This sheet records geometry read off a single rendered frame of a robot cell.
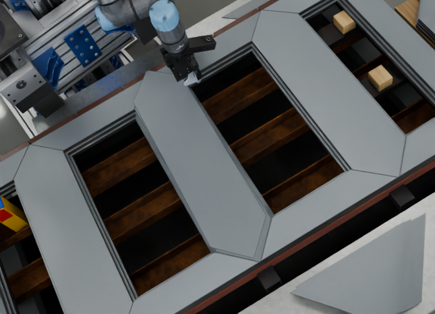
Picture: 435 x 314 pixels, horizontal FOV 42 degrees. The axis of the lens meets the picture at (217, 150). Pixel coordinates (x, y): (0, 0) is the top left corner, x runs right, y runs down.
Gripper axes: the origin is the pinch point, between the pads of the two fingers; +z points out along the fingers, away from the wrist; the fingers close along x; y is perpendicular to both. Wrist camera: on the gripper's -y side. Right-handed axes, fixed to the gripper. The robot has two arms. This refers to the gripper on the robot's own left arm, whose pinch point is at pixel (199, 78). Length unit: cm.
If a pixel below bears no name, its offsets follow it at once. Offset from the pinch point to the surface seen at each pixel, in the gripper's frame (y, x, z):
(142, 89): 17.4, -8.1, 0.7
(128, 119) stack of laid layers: 26.3, -2.2, 2.9
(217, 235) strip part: 20, 49, 1
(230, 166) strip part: 6.6, 32.7, 0.8
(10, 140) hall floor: 90, -90, 86
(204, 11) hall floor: -33, -100, 86
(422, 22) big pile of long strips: -68, 24, 2
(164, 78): 9.2, -7.7, 0.7
